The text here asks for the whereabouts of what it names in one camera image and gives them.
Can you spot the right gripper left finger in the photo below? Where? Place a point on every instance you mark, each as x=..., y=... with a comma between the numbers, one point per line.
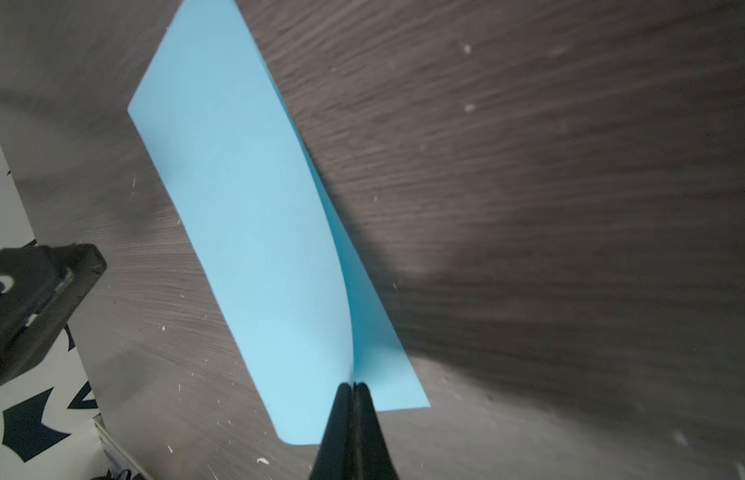
x=334, y=458

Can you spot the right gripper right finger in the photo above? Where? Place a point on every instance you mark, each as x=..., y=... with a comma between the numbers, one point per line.
x=370, y=455

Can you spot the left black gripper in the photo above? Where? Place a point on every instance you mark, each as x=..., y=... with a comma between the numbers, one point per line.
x=40, y=289

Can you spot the light blue paper sheet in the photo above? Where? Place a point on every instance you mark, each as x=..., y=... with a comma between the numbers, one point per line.
x=289, y=282

